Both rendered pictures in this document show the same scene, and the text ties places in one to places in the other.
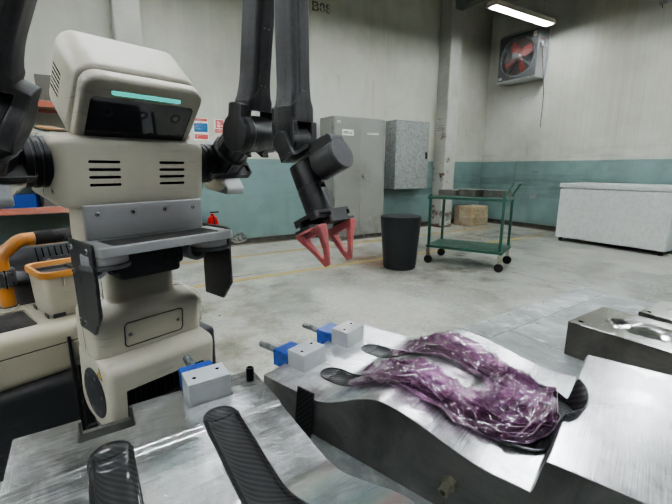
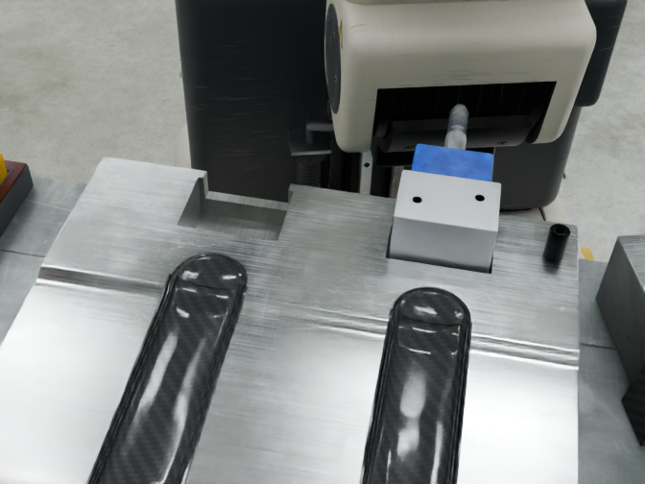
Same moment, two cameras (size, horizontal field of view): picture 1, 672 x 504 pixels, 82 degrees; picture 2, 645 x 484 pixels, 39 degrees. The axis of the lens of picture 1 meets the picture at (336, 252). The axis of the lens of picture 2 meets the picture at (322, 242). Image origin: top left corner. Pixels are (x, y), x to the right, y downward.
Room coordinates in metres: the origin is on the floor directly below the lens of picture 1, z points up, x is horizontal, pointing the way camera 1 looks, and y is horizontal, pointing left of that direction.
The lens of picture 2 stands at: (0.15, -0.02, 1.21)
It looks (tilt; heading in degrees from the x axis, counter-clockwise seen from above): 45 degrees down; 43
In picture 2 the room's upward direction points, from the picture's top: 2 degrees clockwise
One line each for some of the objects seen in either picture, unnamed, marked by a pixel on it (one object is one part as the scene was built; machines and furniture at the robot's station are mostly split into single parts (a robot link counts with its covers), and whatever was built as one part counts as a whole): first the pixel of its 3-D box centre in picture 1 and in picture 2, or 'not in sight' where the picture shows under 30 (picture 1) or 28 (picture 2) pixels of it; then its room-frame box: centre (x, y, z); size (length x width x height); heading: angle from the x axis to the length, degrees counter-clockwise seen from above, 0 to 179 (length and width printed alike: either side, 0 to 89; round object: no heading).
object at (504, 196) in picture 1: (471, 223); not in sight; (4.71, -1.66, 0.50); 0.98 x 0.55 x 1.01; 56
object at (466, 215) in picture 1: (470, 214); not in sight; (8.19, -2.86, 0.20); 0.63 x 0.44 x 0.40; 121
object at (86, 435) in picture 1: (108, 437); (239, 229); (0.38, 0.25, 0.87); 0.05 x 0.05 x 0.04; 33
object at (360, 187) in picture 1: (353, 180); not in sight; (6.57, -0.29, 0.98); 1.00 x 0.47 x 1.95; 121
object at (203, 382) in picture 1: (197, 376); (450, 179); (0.47, 0.19, 0.89); 0.13 x 0.05 x 0.05; 33
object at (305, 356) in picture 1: (286, 353); not in sight; (0.60, 0.08, 0.86); 0.13 x 0.05 x 0.05; 51
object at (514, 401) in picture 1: (452, 369); not in sight; (0.48, -0.16, 0.90); 0.26 x 0.18 x 0.08; 51
